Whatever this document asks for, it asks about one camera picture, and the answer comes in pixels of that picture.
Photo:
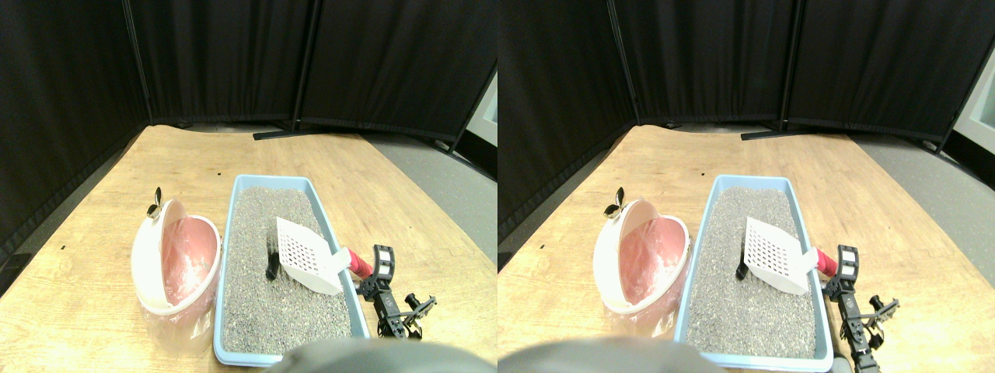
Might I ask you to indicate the blue litter tray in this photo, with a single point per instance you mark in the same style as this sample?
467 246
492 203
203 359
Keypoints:
723 318
256 311

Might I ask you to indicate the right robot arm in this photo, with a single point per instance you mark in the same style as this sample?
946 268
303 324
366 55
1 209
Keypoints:
859 334
392 322

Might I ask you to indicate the black curtain stand foot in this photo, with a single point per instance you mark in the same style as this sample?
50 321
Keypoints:
766 134
280 134

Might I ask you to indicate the white bin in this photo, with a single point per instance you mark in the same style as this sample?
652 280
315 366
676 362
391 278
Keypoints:
148 264
610 264

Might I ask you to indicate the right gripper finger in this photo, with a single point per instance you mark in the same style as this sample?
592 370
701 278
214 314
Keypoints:
378 268
840 268

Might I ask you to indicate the black curtain stand pole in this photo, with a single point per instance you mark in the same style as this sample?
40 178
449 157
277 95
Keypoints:
473 109
137 62
954 116
623 62
794 62
308 62

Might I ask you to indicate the black lump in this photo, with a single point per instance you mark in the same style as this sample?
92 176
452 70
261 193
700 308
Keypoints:
742 270
271 266

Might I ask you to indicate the white shelf unit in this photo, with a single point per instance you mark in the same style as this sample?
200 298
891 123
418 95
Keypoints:
979 101

